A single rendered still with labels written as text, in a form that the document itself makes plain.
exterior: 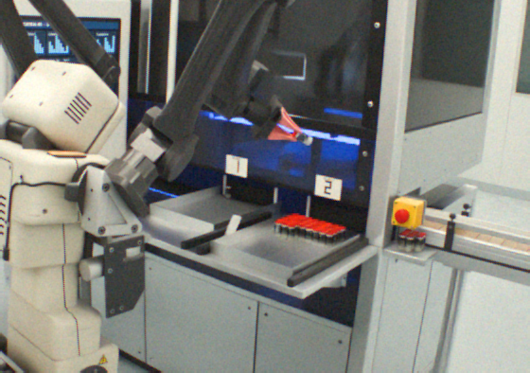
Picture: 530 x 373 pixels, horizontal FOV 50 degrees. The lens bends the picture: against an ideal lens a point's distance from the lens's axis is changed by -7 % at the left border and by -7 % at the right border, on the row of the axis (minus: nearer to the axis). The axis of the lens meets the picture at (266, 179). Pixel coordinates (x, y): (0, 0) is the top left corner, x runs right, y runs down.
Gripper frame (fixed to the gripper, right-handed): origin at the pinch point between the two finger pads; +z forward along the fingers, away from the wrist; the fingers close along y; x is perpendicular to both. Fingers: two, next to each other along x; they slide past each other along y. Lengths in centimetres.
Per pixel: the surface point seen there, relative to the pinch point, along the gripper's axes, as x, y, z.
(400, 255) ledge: 2, -16, 48
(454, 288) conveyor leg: 0, -16, 71
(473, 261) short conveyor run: -3, -5, 66
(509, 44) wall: 401, 56, 289
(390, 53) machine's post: 23.7, 25.4, 17.4
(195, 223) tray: 17.9, -45.2, -0.9
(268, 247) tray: 4.9, -33.9, 15.5
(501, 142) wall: 369, -25, 337
